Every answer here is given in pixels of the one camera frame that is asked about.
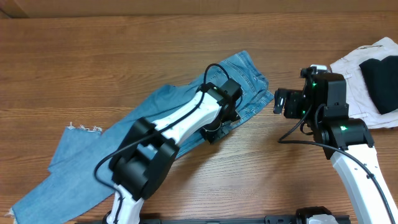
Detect light blue denim jeans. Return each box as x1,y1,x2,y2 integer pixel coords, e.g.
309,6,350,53
9,51,274,223

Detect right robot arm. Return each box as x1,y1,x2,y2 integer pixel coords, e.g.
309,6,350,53
274,65,397,223

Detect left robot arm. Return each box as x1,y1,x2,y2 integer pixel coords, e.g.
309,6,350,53
103,79,243,223

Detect folded light grey trousers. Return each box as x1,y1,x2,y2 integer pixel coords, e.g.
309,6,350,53
330,37,397,129

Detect folded black garment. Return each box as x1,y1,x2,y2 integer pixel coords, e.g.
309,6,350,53
359,55,397,114

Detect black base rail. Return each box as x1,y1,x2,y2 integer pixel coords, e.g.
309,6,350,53
76,205,351,224

